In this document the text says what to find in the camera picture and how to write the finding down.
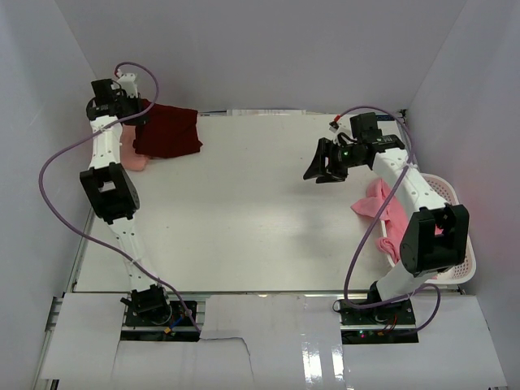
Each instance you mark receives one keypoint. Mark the white perforated plastic basket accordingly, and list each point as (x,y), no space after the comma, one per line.
(465,267)

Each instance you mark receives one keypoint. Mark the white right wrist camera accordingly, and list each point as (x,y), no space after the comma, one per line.
(340,132)

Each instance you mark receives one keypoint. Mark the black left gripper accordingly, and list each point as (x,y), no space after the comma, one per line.
(136,101)

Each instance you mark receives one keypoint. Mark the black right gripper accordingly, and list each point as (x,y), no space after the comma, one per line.
(331,174)

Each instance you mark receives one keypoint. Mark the pink t shirt in basket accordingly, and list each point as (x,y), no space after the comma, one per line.
(394,217)

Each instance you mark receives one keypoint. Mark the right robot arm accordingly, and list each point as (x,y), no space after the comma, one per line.
(435,238)

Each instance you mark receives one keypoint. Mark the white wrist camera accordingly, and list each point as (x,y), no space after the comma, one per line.
(340,132)
(128,82)

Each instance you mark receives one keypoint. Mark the folded salmon t shirt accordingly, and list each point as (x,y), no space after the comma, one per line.
(130,159)

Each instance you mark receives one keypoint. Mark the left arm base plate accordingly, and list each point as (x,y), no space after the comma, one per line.
(153,307)

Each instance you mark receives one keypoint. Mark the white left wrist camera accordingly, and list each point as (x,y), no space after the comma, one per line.
(128,82)

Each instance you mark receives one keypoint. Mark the papers behind table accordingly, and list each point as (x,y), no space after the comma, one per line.
(253,112)

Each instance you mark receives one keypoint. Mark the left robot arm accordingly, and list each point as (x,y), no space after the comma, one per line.
(113,195)

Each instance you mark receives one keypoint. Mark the dark red t shirt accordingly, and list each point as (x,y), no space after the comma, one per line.
(170,132)

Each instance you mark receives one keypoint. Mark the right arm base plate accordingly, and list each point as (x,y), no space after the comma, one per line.
(395,314)

